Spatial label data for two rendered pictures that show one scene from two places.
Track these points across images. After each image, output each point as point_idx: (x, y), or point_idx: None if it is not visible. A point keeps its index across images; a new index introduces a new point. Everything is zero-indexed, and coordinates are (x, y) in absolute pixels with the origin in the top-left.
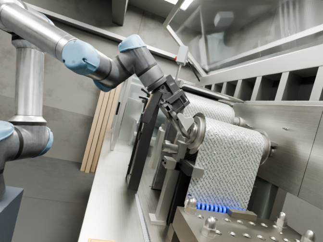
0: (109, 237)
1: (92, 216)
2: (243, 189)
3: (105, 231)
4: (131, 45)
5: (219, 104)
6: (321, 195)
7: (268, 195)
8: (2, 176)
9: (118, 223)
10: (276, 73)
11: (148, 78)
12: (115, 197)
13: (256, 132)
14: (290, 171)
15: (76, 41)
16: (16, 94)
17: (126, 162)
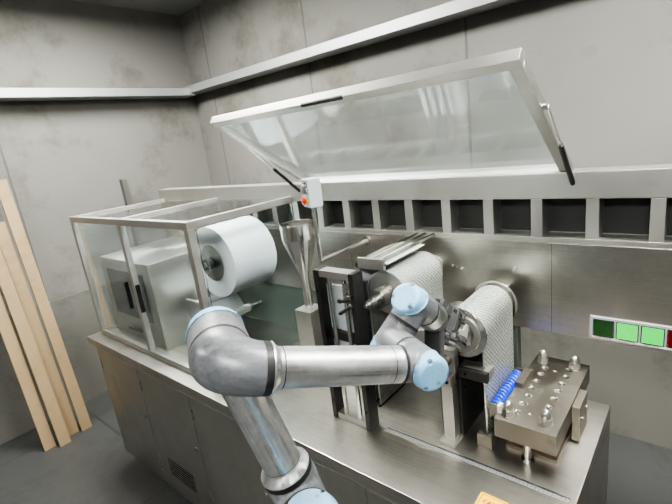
0: (463, 494)
1: (420, 493)
2: (509, 352)
3: (452, 493)
4: (423, 305)
5: (424, 262)
6: (573, 325)
7: (517, 337)
8: None
9: (443, 476)
10: (472, 199)
11: (438, 323)
12: (385, 453)
13: (497, 288)
14: (535, 310)
15: (434, 361)
16: (269, 450)
17: (282, 390)
